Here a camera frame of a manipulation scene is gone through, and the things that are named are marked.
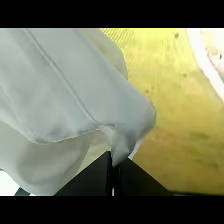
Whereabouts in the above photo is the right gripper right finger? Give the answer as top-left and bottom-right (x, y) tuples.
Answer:
(114, 157), (175, 197)

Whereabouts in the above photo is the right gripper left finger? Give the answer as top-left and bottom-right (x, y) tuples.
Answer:
(54, 150), (114, 197)

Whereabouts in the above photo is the white shirt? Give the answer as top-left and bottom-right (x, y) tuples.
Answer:
(0, 28), (158, 197)

